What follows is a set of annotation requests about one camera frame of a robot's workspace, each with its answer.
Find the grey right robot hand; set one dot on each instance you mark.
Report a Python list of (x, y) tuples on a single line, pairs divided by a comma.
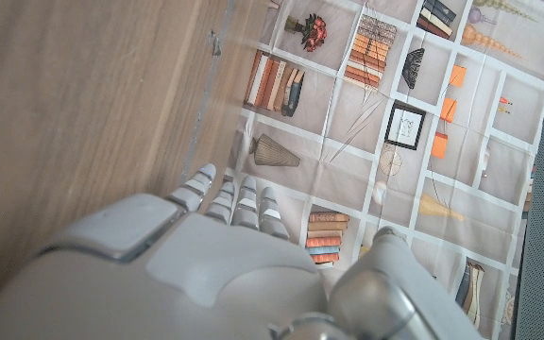
[(182, 283)]

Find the printed bookshelf backdrop cloth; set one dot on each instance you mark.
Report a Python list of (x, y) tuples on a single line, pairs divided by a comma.
[(362, 127)]

